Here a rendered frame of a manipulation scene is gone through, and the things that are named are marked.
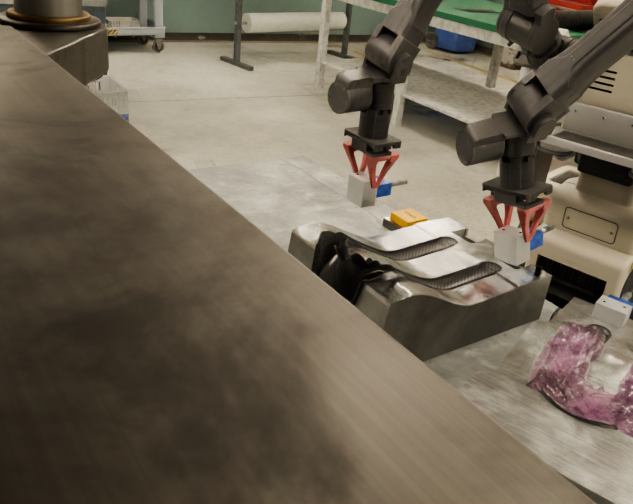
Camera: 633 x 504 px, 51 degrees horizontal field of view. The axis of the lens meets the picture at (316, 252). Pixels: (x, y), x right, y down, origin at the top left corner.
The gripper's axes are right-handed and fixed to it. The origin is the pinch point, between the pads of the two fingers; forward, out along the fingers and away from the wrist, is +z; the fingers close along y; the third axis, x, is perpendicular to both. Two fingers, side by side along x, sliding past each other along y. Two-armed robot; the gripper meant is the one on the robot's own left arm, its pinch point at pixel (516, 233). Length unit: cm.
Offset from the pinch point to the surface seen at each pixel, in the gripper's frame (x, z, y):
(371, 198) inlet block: -11.5, -4.1, -25.7
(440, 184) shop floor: 184, 88, -213
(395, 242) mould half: -15.1, 1.0, -15.0
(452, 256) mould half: -9.7, 3.0, -6.0
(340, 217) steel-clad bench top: -7.1, 5.9, -43.7
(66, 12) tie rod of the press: -68, -46, 5
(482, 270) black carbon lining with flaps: -8.0, 4.6, -0.6
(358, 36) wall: 442, 49, -620
